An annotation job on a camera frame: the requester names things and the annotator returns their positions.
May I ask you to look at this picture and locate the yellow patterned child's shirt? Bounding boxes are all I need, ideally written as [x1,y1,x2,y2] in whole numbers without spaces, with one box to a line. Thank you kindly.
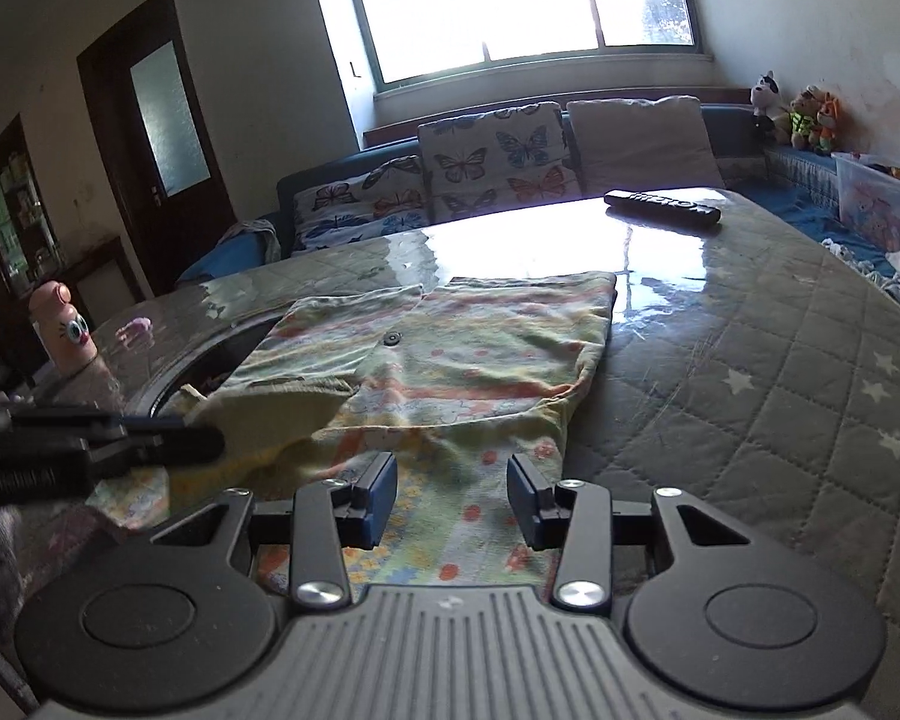
[94,272,619,592]

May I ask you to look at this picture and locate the pink cartoon bottle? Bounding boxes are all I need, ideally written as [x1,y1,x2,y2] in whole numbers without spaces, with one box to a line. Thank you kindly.
[30,281,98,370]

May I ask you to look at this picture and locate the brown plush toy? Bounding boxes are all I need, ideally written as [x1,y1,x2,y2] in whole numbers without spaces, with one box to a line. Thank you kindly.
[776,88,822,151]

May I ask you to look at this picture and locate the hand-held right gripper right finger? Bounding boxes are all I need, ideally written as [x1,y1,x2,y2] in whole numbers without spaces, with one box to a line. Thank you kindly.
[507,454,751,612]

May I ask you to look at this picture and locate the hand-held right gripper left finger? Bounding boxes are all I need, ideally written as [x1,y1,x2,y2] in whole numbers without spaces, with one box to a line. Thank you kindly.
[152,451,399,612]

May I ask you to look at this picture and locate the black remote control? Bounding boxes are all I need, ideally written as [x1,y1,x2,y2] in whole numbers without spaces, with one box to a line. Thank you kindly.
[604,190,722,230]

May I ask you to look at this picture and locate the clear plastic storage box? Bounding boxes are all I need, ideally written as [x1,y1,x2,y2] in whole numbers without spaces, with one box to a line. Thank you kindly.
[831,151,900,252]

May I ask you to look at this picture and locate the grey cloth on sofa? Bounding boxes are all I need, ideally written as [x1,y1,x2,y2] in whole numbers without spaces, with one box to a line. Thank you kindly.
[221,219,282,271]

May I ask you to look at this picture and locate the dark wooden door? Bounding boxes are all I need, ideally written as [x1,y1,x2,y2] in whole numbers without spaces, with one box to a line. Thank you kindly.
[76,0,239,297]

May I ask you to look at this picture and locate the window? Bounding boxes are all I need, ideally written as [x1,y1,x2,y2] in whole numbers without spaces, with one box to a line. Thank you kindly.
[304,0,713,87]

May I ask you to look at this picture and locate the butterfly print cushion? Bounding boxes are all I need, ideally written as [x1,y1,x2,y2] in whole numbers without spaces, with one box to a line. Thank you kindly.
[292,155,431,254]
[418,101,580,224]

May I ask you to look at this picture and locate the dark wooden cabinet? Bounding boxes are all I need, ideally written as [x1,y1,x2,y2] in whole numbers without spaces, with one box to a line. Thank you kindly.
[0,114,125,398]

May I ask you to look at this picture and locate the blue sofa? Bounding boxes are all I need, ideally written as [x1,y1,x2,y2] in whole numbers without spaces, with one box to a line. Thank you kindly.
[176,101,900,290]

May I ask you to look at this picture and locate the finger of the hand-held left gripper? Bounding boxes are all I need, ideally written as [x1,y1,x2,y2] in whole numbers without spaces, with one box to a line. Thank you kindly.
[7,403,226,475]

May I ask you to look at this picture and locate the black and white plush toy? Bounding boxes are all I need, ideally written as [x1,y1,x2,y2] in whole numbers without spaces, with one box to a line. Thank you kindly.
[750,71,782,137]

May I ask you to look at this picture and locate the plain beige cushion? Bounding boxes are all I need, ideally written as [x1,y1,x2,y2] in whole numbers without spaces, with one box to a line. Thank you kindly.
[566,96,725,197]

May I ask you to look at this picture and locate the orange plush toy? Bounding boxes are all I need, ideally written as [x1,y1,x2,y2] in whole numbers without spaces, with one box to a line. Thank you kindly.
[816,96,847,156]

